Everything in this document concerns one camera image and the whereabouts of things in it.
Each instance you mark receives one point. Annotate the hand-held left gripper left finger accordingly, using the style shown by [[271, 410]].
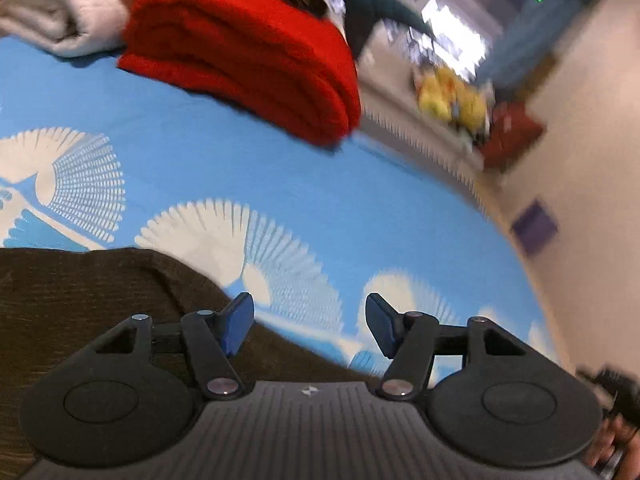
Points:
[[237, 324]]

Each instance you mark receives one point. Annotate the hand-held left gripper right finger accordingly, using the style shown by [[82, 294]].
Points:
[[380, 326]]

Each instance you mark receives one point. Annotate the person's right hand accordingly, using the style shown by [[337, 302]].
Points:
[[617, 447]]

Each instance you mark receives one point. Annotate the blue white printed bedsheet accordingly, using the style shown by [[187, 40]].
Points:
[[225, 160]]

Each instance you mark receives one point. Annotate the yellow plush toys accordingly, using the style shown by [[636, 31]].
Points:
[[450, 97]]

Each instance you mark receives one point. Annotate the red folded blanket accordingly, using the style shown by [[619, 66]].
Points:
[[240, 50]]

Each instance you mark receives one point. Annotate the teal cloth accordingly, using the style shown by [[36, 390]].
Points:
[[365, 0]]

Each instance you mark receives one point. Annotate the light grey folded blanket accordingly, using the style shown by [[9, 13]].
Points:
[[55, 15]]

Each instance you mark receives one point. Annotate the purple wall patch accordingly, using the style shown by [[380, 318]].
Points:
[[535, 227]]

